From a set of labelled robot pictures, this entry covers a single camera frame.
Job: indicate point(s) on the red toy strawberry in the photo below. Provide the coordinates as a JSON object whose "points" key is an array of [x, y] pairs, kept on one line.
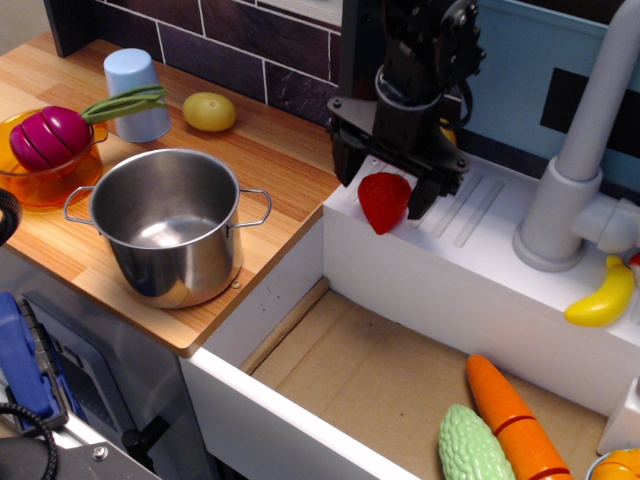
{"points": [[384, 199]]}

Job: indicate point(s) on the orange transparent bowl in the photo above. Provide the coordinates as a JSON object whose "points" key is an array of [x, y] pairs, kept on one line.
{"points": [[49, 188]]}

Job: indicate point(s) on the grey toy faucet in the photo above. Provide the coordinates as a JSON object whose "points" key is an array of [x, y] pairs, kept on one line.
{"points": [[567, 208]]}

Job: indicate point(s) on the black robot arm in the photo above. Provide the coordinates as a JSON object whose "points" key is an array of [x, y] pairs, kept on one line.
{"points": [[403, 76]]}

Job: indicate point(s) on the green toy bitter gourd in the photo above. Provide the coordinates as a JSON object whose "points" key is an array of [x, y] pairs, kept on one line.
{"points": [[468, 449]]}

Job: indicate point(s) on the orange fruit in bowl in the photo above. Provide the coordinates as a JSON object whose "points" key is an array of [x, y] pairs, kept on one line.
{"points": [[617, 465]]}

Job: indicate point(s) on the purple toy radish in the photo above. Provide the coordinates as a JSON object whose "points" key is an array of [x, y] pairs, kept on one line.
{"points": [[54, 135]]}

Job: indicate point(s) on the yellow toy corn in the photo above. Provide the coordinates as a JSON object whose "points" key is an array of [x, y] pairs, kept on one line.
{"points": [[449, 133]]}

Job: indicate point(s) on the red white toy piece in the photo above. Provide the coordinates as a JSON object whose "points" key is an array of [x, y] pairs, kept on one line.
{"points": [[634, 266]]}

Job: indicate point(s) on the yellow toy potato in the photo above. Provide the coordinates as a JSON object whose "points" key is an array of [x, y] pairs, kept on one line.
{"points": [[209, 112]]}

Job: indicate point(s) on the blue clamp device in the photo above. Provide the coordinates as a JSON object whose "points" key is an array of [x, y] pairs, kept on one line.
{"points": [[30, 364]]}

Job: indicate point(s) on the stainless steel pot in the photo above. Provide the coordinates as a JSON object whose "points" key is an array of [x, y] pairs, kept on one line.
{"points": [[170, 218]]}

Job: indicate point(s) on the black round object left edge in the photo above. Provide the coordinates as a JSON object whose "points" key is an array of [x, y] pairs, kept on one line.
{"points": [[11, 215]]}

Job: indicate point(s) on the light blue plastic cup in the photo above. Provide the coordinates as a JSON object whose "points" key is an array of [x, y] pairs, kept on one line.
{"points": [[131, 76]]}

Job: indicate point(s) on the white toy sink unit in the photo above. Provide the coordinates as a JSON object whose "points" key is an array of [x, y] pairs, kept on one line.
{"points": [[343, 360]]}

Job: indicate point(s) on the black oven door handle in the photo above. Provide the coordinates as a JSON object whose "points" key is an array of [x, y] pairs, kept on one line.
{"points": [[138, 443]]}

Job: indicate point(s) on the large orange toy carrot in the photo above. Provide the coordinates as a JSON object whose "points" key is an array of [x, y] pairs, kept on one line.
{"points": [[525, 443]]}

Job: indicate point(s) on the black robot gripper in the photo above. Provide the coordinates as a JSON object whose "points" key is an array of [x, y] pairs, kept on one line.
{"points": [[402, 133]]}

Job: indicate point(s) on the yellow toy banana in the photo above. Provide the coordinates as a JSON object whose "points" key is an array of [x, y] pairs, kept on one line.
{"points": [[609, 301]]}

